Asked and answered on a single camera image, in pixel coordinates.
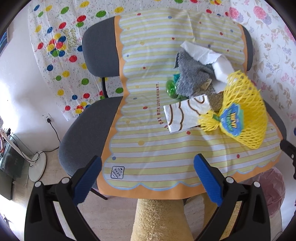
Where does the polka dot wall sheet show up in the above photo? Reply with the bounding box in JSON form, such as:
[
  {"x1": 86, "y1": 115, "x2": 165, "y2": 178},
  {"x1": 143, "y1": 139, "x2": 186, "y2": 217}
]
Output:
[{"x1": 28, "y1": 0, "x2": 231, "y2": 120}]

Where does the white brown napkin pack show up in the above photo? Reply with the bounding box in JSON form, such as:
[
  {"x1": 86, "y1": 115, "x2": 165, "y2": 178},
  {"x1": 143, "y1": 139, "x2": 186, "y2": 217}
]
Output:
[{"x1": 164, "y1": 94, "x2": 211, "y2": 133}]

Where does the white wall socket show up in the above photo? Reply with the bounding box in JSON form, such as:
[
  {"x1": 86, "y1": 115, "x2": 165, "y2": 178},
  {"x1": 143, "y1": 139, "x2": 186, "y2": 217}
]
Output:
[{"x1": 42, "y1": 113, "x2": 52, "y2": 123}]

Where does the black power cable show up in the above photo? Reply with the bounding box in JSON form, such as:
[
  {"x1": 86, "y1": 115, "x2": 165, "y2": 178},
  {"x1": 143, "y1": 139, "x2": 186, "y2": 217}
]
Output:
[{"x1": 28, "y1": 118, "x2": 61, "y2": 168}]

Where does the white standing fan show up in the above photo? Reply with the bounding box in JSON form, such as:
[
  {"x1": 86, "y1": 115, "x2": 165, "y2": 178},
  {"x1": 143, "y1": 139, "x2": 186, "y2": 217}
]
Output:
[{"x1": 1, "y1": 128, "x2": 47, "y2": 182}]

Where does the grey knitted cloth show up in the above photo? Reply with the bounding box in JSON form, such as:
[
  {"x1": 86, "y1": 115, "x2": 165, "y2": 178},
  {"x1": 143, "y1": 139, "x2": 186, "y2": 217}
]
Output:
[{"x1": 175, "y1": 50, "x2": 223, "y2": 112}]

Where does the crumpled white tissue paper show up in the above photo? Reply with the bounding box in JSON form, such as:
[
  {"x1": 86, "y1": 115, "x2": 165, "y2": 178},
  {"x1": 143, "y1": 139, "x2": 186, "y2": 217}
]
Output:
[{"x1": 181, "y1": 41, "x2": 222, "y2": 65}]

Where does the floral wall sheet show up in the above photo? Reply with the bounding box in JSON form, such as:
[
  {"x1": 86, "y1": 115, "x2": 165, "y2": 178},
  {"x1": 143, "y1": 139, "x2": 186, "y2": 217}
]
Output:
[{"x1": 227, "y1": 0, "x2": 296, "y2": 123}]

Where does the dark glass tv stand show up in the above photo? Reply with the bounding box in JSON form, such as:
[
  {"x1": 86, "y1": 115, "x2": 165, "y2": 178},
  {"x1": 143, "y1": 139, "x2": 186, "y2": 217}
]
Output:
[{"x1": 0, "y1": 140, "x2": 25, "y2": 200}]

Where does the dark grey office chair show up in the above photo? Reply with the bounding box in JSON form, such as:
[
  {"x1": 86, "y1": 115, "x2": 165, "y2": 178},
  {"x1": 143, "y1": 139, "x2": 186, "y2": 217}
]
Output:
[{"x1": 58, "y1": 16, "x2": 287, "y2": 200}]

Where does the yellow foam fruit net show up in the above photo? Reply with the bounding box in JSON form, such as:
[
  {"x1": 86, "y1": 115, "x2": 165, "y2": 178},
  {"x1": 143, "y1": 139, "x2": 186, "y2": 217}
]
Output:
[{"x1": 198, "y1": 71, "x2": 268, "y2": 149}]

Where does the pink lined trash bin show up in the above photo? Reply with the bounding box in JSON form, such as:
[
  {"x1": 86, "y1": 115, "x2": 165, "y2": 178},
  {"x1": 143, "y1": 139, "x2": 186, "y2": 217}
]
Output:
[{"x1": 241, "y1": 167, "x2": 285, "y2": 217}]

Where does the green plastic wrapper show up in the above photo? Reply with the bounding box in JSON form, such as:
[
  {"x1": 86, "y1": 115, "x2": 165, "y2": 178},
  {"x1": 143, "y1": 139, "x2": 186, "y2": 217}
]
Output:
[{"x1": 166, "y1": 73, "x2": 181, "y2": 99}]

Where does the yellow striped plastic cover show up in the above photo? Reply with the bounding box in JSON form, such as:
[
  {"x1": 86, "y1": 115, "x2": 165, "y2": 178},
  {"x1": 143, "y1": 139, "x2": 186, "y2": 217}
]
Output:
[{"x1": 97, "y1": 9, "x2": 280, "y2": 199}]

